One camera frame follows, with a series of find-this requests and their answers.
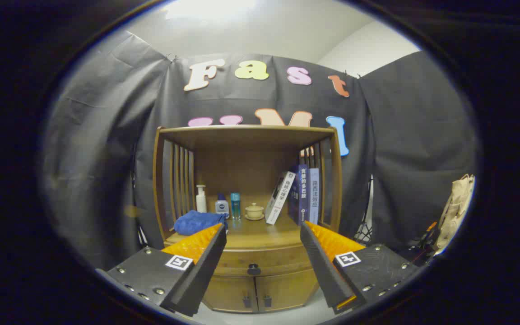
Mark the folded blue towel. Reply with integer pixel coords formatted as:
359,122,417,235
174,210,229,236

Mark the beige tote bag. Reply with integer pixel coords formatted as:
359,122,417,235
435,174,475,251

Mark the dark blue book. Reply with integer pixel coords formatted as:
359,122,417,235
288,164,309,226

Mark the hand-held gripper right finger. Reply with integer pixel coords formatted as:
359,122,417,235
300,221,419,315

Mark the wooden countertop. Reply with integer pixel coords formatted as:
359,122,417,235
165,212,333,250

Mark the white pump bottle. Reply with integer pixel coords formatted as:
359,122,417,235
195,185,208,214

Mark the white book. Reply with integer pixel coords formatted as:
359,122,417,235
265,171,296,225

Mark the wooden cabinet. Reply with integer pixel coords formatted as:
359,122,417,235
153,125,343,313

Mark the beige lidded tea cup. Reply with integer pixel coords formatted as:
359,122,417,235
245,203,265,221

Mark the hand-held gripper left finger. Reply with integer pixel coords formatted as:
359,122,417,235
95,223,228,317

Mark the light blue book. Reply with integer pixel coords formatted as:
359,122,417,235
307,168,320,225

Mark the black equipment with orange part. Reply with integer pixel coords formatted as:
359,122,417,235
404,221,439,265

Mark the black tripod stand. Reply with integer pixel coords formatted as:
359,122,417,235
354,176,374,244
133,158,149,248

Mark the black backdrop cloth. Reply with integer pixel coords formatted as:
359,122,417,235
41,31,477,271

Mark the wooden cabinet door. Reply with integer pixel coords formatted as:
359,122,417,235
202,275,259,313
255,269,319,312

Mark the white bottle with blue cap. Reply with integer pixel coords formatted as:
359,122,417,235
215,194,230,218

